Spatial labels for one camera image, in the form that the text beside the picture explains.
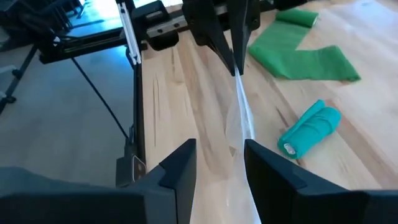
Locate green elastic bandage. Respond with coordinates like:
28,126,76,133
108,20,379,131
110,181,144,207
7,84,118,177
248,8,362,83

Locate black floor cable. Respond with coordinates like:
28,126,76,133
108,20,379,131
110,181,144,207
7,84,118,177
70,57,131,140

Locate clear plastic bag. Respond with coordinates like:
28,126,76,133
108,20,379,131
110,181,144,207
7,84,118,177
188,66,262,224

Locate black desk leg frame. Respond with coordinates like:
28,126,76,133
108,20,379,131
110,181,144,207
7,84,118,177
0,0,82,114

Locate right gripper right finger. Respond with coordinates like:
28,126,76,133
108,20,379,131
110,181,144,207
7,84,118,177
244,138,398,224

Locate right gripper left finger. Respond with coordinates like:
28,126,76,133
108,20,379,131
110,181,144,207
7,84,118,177
0,138,198,224

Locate teal elastic bandage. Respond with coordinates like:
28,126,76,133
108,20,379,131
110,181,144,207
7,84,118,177
277,99,343,161

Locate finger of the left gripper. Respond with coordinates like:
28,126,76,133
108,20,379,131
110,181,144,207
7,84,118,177
228,0,261,76
181,0,236,77

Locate black table-edge camera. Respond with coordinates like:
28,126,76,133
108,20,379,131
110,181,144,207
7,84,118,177
115,154,147,188

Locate silver aluminium bracket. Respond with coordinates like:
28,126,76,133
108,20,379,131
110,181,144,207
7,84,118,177
117,1,143,65

